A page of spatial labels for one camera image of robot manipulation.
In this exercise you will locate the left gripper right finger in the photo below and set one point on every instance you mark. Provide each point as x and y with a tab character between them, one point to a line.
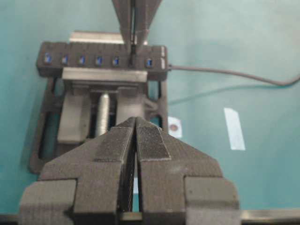
180	185

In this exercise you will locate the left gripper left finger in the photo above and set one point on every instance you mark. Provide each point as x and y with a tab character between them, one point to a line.
89	185

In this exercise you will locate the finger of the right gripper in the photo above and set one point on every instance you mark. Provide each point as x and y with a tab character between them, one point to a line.
145	11
124	12

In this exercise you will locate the black multi-port USB hub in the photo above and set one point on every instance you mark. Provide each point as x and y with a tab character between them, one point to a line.
54	56

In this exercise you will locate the white sticker with brown dot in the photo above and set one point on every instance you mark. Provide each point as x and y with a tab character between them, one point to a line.
174	127

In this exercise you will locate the white tape strip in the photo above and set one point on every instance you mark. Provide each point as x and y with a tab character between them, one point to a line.
234	129

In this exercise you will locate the dark grey bench vise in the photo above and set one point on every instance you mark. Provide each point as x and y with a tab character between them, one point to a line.
85	102

